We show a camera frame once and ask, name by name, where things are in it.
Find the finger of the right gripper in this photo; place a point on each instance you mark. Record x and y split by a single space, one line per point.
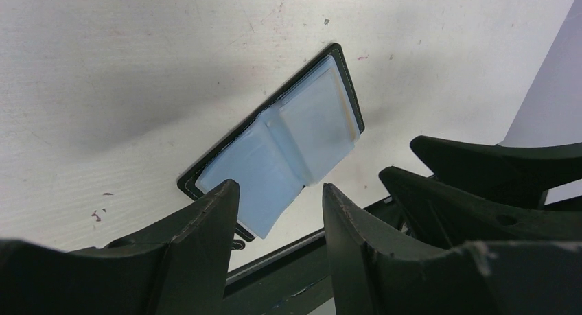
519 177
445 217

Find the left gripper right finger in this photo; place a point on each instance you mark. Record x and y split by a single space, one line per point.
376 269

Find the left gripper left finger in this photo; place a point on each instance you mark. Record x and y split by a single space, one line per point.
177 265

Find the black leather card holder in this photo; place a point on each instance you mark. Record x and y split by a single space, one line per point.
289 142

